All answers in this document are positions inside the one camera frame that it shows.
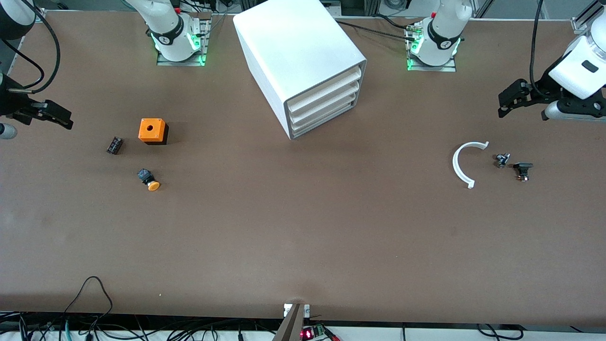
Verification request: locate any orange box with hole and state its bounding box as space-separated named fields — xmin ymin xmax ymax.
xmin=138 ymin=118 xmax=169 ymax=145

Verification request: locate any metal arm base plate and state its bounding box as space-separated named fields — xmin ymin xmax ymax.
xmin=406 ymin=24 xmax=457 ymax=72
xmin=156 ymin=19 xmax=210 ymax=67

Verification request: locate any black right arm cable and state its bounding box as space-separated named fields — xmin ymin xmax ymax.
xmin=0 ymin=0 xmax=61 ymax=94

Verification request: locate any white drawer cabinet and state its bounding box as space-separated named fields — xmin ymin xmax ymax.
xmin=233 ymin=0 xmax=368 ymax=140

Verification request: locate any thin black looped cable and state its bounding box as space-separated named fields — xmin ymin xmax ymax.
xmin=64 ymin=276 xmax=113 ymax=315

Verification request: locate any small black switch part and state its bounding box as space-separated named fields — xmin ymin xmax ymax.
xmin=513 ymin=162 xmax=534 ymax=182

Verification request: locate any black cable on table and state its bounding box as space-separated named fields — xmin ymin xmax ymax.
xmin=335 ymin=14 xmax=423 ymax=42

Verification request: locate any circuit board with red light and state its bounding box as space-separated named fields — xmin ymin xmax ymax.
xmin=301 ymin=323 xmax=340 ymax=341

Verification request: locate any white plastic drawer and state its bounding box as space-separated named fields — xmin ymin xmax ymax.
xmin=290 ymin=91 xmax=363 ymax=132
xmin=289 ymin=81 xmax=364 ymax=125
xmin=287 ymin=65 xmax=364 ymax=116
xmin=291 ymin=99 xmax=363 ymax=138

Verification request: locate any orange push button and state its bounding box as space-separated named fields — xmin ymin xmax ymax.
xmin=137 ymin=168 xmax=161 ymax=192

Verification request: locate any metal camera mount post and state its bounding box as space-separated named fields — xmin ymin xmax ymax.
xmin=272 ymin=303 xmax=311 ymax=341

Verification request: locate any white curved plastic arc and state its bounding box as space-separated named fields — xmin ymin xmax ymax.
xmin=452 ymin=141 xmax=490 ymax=189

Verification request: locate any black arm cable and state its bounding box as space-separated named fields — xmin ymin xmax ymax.
xmin=529 ymin=0 xmax=545 ymax=96
xmin=0 ymin=0 xmax=61 ymax=94

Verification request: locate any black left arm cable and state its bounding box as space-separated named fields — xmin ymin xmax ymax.
xmin=529 ymin=0 xmax=545 ymax=96

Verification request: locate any black cable bundle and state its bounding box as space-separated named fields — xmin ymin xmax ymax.
xmin=0 ymin=310 xmax=285 ymax=341

